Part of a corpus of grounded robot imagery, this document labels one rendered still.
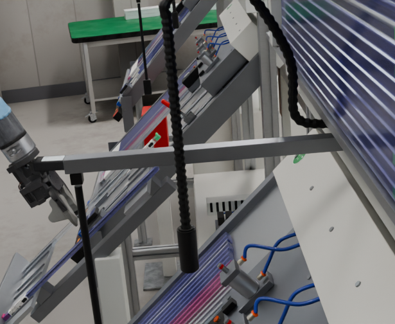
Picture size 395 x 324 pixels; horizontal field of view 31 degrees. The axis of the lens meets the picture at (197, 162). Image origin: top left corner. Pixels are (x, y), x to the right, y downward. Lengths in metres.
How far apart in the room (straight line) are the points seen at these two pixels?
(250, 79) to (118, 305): 0.66
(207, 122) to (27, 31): 4.81
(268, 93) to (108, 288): 0.63
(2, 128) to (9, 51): 4.92
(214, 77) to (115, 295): 0.62
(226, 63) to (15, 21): 4.81
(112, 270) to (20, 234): 2.24
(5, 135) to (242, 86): 0.61
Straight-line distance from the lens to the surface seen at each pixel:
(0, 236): 3.96
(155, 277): 3.27
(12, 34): 6.62
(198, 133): 1.91
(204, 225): 2.27
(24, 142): 1.75
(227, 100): 1.89
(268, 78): 1.85
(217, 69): 1.91
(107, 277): 1.73
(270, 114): 1.88
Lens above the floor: 1.58
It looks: 20 degrees down
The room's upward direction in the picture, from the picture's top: 5 degrees counter-clockwise
